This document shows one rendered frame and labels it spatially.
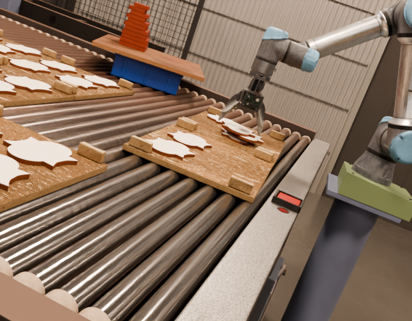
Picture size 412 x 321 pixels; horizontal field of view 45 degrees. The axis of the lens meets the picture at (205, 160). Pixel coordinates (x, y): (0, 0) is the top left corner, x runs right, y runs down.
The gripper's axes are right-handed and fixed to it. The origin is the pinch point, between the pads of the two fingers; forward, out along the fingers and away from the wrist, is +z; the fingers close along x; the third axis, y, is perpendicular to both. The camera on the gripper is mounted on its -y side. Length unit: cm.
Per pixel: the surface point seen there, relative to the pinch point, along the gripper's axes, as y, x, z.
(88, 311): 116, -18, 8
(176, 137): 30.6, -17.9, 3.9
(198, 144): 29.1, -11.3, 3.7
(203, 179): 54, -8, 6
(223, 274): 94, -1, 8
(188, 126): 12.6, -16.1, 3.1
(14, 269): 111, -29, 10
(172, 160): 50, -16, 5
